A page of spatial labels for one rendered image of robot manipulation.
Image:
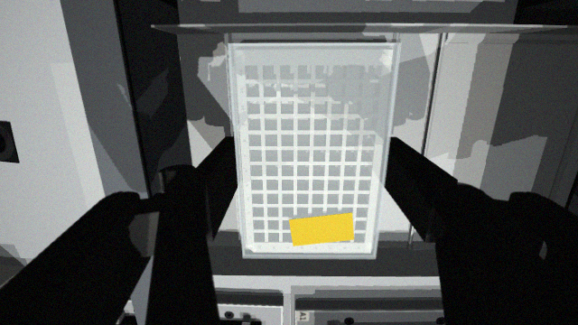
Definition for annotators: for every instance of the black assay plate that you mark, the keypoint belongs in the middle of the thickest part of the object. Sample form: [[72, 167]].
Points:
[[131, 320]]

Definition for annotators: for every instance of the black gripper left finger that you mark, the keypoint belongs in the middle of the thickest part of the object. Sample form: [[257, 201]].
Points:
[[77, 279]]

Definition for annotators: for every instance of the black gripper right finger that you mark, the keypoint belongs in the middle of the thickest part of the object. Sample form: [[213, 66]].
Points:
[[484, 277]]

